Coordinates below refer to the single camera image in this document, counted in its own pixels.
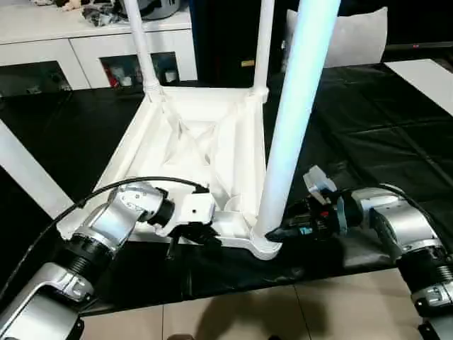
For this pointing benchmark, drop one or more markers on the white plastic table top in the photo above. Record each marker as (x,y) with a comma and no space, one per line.
(177,141)

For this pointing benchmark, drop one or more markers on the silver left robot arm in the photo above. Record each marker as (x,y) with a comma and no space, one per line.
(113,216)

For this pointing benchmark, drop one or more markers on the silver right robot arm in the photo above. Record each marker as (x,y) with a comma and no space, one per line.
(403,226)

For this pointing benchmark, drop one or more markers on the black work mat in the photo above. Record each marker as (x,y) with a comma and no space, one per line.
(389,124)

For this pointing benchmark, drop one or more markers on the small red bottle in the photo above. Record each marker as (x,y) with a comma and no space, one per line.
(112,76)

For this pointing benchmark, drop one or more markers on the flat white board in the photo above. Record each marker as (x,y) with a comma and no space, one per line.
(424,81)

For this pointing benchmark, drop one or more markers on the grey printed cushion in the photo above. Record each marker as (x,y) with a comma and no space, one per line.
(357,39)

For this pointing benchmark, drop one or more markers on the black box with gold label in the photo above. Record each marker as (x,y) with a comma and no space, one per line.
(226,35)

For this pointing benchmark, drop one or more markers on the black rod red band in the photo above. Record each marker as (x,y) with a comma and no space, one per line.
(421,45)

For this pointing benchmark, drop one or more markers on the white cabinet with glass doors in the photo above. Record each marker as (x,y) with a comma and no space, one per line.
(70,42)

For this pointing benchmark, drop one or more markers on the grey round appliance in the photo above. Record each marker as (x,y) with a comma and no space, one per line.
(159,8)

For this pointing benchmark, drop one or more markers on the black tangled item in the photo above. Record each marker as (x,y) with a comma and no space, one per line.
(99,15)

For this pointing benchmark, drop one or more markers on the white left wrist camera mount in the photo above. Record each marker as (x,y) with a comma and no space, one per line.
(194,209)

